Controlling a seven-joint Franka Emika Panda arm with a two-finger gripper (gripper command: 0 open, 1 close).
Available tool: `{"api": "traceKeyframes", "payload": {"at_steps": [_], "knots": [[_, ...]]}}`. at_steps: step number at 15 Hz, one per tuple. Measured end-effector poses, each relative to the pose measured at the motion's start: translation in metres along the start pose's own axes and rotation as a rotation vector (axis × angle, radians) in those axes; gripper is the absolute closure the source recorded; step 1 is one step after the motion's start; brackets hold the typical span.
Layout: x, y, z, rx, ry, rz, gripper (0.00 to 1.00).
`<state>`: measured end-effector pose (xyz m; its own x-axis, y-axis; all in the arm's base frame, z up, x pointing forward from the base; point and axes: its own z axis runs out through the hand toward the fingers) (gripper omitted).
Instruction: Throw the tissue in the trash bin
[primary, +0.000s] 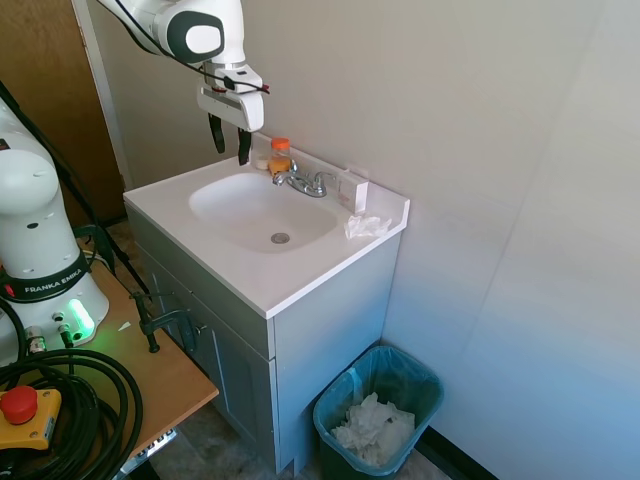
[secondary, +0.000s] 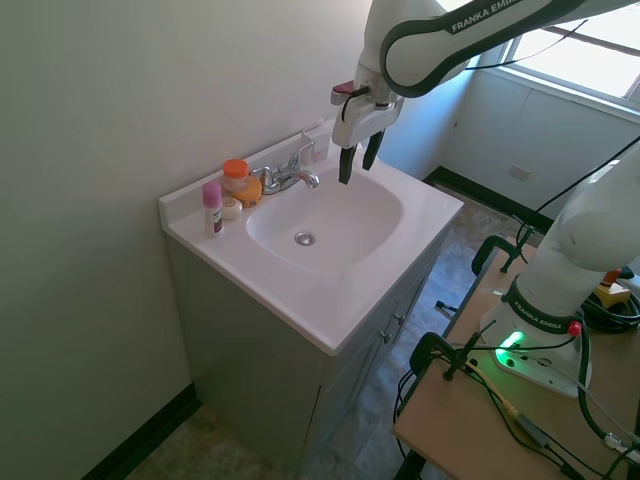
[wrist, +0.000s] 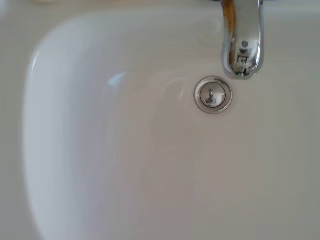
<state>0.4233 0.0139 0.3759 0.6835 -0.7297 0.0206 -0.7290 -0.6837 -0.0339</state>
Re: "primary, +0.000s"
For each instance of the wrist camera with red mount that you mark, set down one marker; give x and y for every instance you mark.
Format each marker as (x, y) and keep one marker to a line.
(244, 80)

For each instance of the dark green trash bin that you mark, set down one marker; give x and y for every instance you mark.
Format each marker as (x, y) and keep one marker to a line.
(330, 450)

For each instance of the small white paper scrap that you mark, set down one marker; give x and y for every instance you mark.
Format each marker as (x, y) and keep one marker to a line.
(124, 326)

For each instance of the small white jar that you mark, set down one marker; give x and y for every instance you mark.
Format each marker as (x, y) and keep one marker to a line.
(262, 162)

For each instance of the blue plastic bin liner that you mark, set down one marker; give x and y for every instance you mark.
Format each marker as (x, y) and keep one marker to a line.
(400, 370)

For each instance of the white tissue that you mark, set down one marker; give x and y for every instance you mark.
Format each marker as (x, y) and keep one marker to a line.
(362, 226)

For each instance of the pile of used white tissues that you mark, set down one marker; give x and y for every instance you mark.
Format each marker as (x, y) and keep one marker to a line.
(375, 425)

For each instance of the chrome sink drain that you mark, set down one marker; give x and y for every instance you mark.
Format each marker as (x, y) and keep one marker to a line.
(280, 238)

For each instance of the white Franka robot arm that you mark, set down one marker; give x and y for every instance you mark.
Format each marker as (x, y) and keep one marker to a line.
(30, 200)

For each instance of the white cardboard box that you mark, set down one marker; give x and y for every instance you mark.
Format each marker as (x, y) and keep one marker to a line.
(357, 196)

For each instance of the white vanity sink top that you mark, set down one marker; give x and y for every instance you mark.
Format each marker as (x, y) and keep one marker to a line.
(240, 270)

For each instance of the orange-capped clear bottle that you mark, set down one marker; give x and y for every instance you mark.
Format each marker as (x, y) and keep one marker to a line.
(280, 161)

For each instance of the yellow emergency stop box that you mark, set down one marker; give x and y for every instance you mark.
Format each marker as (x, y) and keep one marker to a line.
(30, 420)

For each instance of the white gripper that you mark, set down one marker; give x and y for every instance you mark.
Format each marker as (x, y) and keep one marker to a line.
(225, 107)

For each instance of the black metal clamp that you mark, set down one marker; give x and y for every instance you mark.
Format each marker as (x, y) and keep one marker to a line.
(165, 320)

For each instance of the grey vanity cabinet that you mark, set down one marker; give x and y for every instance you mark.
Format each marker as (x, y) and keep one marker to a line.
(325, 340)

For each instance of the black baseboard strip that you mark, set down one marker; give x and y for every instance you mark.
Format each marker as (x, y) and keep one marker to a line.
(450, 450)

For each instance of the wooden table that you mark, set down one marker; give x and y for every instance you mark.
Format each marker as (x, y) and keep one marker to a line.
(165, 370)

